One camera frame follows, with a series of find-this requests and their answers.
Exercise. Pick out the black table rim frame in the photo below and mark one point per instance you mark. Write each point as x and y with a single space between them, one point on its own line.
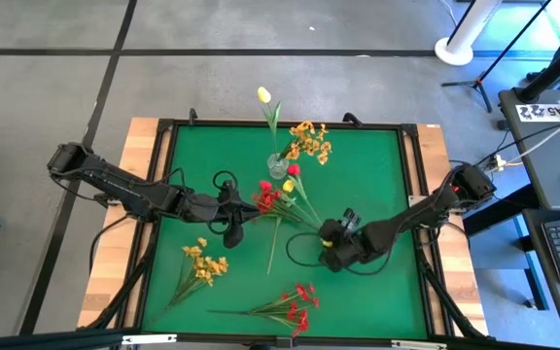
221 123

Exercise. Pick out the clear glass vase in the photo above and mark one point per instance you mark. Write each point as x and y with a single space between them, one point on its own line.
278 169

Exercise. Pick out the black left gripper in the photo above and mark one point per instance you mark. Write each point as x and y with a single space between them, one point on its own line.
231 209

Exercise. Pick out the black frame strut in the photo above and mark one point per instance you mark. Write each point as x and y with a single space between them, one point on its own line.
129 287
443 294

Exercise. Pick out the black tripod stand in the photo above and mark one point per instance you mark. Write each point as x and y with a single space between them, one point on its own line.
478 82

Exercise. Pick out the yellow tulip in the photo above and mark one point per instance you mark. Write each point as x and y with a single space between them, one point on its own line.
288 185
264 94

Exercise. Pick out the red dense flower bunch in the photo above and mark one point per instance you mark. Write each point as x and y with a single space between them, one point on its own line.
266 199

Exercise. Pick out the white paper label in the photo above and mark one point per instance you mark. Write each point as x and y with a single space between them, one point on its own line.
537 113

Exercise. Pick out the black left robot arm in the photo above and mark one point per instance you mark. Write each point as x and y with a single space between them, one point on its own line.
124 187

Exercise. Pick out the white power plug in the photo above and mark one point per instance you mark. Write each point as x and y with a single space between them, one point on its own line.
500 160

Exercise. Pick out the silver bracket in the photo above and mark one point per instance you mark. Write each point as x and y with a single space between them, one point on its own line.
149 339
418 345

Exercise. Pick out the black slanted beam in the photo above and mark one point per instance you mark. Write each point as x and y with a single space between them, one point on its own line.
557 65

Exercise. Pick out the red long-stemmed flower bunch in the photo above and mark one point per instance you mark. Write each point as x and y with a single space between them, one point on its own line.
303 322

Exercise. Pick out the yellow small-blossom flower bunch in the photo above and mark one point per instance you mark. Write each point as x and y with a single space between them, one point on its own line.
309 141
202 265

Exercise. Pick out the blue table leg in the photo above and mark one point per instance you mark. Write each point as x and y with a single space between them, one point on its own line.
533 272

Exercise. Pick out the silver mounting plate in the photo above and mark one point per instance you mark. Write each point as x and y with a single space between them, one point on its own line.
415 202

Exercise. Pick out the green felt mat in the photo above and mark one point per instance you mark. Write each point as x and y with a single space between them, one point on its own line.
212 160

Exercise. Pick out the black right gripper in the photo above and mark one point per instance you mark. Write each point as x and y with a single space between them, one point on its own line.
340 248

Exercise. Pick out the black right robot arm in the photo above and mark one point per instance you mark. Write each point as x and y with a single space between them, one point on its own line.
416 216

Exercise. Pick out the black aluminium bar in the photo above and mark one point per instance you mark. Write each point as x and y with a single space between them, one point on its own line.
42 342

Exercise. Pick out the wooden table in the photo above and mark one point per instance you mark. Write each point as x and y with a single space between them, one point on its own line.
144 131

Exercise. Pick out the white pole with round base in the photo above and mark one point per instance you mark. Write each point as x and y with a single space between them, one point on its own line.
455 48

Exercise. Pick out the red tulip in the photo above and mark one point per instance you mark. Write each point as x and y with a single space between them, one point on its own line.
293 169

